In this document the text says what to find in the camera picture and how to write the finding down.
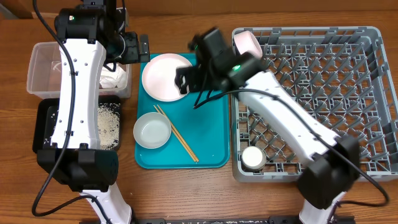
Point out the wooden chopstick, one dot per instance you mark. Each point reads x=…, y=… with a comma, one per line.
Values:
x=178, y=132
x=175, y=132

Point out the spilled rice grains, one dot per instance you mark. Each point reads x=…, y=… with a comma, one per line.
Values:
x=108, y=125

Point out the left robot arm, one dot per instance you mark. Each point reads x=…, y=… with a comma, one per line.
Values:
x=91, y=37

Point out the white napkin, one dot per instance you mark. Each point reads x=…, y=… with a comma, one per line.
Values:
x=116, y=79

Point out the white cup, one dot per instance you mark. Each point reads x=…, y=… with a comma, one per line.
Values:
x=253, y=158

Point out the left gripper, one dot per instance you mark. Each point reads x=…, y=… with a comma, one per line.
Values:
x=136, y=55

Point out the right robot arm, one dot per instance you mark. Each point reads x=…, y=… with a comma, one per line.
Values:
x=331, y=161

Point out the white round plate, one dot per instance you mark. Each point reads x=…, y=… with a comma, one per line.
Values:
x=158, y=77

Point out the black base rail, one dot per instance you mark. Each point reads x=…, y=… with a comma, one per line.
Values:
x=284, y=219

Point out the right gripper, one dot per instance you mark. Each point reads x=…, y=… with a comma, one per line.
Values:
x=189, y=78

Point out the clear plastic bin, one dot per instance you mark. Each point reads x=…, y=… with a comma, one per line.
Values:
x=45, y=74

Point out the grey shallow bowl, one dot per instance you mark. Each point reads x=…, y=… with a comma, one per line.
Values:
x=152, y=130

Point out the grey dish rack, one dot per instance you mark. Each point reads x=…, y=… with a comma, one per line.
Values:
x=341, y=76

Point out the teal serving tray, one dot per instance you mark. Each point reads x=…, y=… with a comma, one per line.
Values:
x=206, y=130

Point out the black tray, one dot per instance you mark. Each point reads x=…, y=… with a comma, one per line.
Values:
x=42, y=114

